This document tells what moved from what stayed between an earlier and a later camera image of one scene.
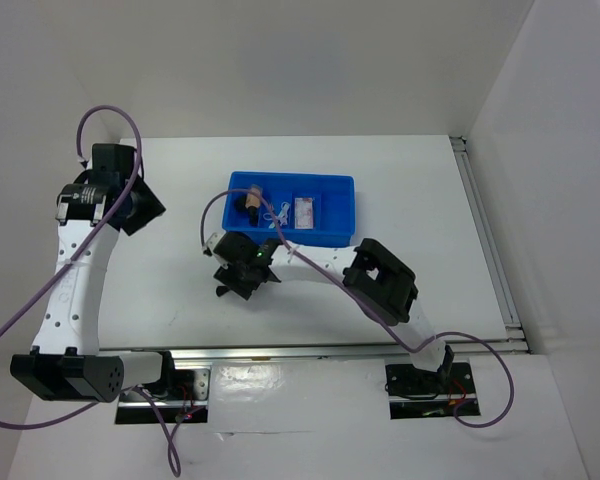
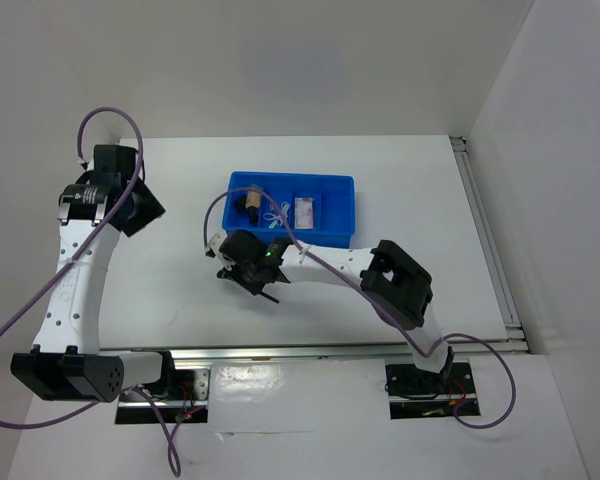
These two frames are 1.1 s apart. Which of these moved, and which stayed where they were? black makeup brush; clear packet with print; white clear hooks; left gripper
Moved: black makeup brush
Stayed: white clear hooks; clear packet with print; left gripper
